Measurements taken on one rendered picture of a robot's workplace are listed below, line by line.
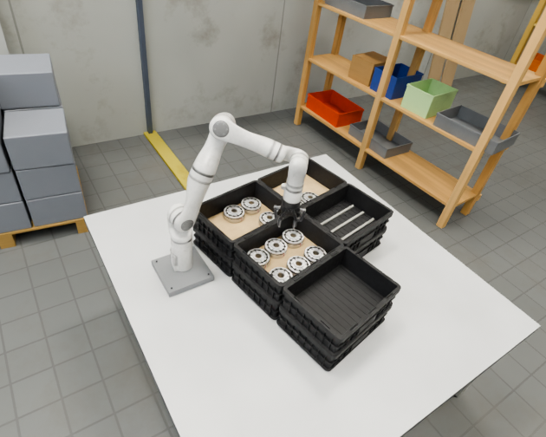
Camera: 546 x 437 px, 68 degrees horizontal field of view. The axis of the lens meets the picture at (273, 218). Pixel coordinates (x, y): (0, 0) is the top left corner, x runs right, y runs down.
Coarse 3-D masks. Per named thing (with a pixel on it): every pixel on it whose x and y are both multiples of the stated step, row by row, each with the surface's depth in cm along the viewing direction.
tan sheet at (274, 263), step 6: (306, 240) 191; (306, 246) 188; (288, 252) 184; (294, 252) 184; (300, 252) 185; (270, 258) 179; (276, 258) 180; (282, 258) 180; (288, 258) 181; (270, 264) 177; (276, 264) 177; (282, 264) 177; (270, 270) 174
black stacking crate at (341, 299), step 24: (336, 264) 179; (360, 264) 174; (312, 288) 169; (336, 288) 171; (360, 288) 172; (384, 288) 168; (288, 312) 158; (336, 312) 161; (360, 312) 163; (312, 336) 152
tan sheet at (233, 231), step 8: (264, 208) 206; (216, 216) 197; (248, 216) 200; (256, 216) 201; (216, 224) 193; (224, 224) 193; (232, 224) 194; (240, 224) 195; (248, 224) 195; (256, 224) 196; (224, 232) 189; (232, 232) 189; (240, 232) 190
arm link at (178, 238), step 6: (174, 204) 165; (180, 204) 165; (168, 210) 164; (174, 210) 162; (180, 210) 162; (168, 216) 164; (174, 216) 161; (168, 222) 167; (168, 228) 169; (174, 228) 169; (174, 234) 168; (180, 234) 169; (186, 234) 170; (174, 240) 169; (180, 240) 168; (186, 240) 169
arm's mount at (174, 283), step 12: (156, 264) 182; (168, 264) 183; (204, 264) 185; (168, 276) 178; (180, 276) 179; (192, 276) 179; (204, 276) 180; (168, 288) 173; (180, 288) 173; (192, 288) 178
